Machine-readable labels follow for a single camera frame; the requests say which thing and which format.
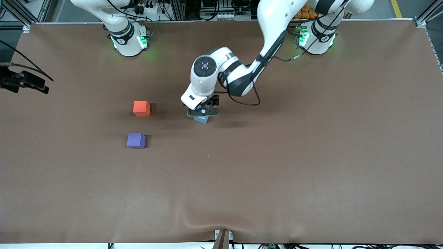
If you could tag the pile of orange lumps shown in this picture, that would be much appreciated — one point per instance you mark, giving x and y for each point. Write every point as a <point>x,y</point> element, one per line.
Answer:
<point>306,14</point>

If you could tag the purple foam block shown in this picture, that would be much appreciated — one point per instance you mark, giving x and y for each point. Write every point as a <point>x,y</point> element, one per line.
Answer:
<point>136,140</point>

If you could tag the orange foam block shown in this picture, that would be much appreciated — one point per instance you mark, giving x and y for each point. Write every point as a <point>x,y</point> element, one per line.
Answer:
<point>141,108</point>

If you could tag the aluminium frame post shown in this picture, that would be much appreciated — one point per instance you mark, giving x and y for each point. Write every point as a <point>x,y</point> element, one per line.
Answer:
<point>177,9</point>
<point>19,14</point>
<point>427,17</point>

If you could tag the light blue foam block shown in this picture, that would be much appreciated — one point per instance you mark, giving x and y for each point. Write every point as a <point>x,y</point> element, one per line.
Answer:
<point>202,120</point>

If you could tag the white terminal strip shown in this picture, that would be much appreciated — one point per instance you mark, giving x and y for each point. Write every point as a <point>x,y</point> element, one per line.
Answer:
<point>221,15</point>

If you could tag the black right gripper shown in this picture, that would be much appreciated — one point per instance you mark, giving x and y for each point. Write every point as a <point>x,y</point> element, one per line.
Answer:
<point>14,81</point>

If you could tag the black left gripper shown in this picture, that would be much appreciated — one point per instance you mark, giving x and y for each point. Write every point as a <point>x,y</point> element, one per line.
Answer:
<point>214,100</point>

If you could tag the white power strip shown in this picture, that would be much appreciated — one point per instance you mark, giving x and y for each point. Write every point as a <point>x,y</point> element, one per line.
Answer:
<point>149,8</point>

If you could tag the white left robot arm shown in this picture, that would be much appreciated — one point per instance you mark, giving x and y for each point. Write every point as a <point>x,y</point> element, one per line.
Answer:
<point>277,20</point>

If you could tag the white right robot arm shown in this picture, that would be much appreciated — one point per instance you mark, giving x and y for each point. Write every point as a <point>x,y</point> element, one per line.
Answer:
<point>128,43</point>

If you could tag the brown table cover mat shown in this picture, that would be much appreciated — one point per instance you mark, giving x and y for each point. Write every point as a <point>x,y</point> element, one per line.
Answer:
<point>242,173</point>

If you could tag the green terminal connector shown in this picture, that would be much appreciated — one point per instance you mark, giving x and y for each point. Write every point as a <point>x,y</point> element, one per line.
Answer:
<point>271,246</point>

